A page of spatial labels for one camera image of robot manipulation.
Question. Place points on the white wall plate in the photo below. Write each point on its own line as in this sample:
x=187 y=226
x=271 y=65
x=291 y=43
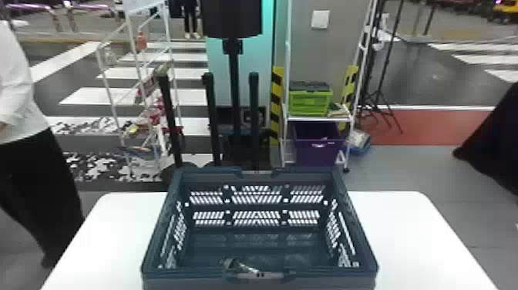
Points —
x=320 y=19

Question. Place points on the purple crate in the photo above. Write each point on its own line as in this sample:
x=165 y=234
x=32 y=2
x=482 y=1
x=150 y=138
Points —
x=315 y=141

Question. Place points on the small blue basket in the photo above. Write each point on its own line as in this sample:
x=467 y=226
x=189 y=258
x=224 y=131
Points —
x=359 y=142

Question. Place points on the person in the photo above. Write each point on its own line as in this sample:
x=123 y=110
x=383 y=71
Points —
x=24 y=170
x=190 y=16
x=495 y=141

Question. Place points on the yellow black striped post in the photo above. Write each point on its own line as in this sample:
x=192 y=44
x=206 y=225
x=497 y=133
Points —
x=277 y=101
x=349 y=83

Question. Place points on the green crate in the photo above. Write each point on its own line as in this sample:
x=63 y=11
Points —
x=310 y=101

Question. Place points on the white shelf trolley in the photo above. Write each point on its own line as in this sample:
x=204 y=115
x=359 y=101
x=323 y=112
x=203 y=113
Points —
x=317 y=118

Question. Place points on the black tripod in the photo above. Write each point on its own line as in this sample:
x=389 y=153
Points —
x=380 y=73

